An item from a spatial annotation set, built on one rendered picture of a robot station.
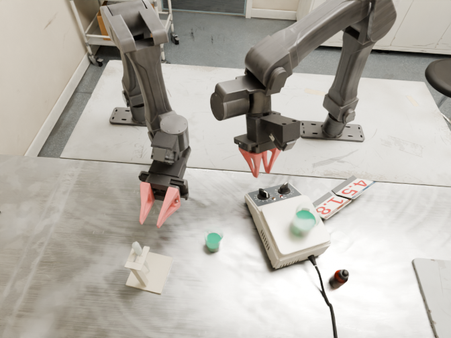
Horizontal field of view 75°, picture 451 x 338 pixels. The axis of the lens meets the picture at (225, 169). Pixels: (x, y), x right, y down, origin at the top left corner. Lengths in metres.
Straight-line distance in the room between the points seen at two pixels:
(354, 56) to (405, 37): 2.59
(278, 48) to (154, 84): 0.26
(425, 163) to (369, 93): 0.33
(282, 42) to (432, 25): 2.84
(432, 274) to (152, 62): 0.77
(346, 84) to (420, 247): 0.44
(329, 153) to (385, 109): 0.31
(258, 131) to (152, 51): 0.26
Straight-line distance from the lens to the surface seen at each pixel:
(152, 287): 0.70
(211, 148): 0.88
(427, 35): 3.42
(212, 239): 0.70
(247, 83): 0.60
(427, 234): 0.91
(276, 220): 0.67
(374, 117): 1.12
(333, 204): 0.81
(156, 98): 0.66
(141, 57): 0.62
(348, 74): 0.80
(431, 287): 0.84
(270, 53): 0.58
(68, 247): 0.80
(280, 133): 0.57
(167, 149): 0.57
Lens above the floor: 1.57
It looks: 54 degrees down
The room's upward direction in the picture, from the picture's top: 4 degrees clockwise
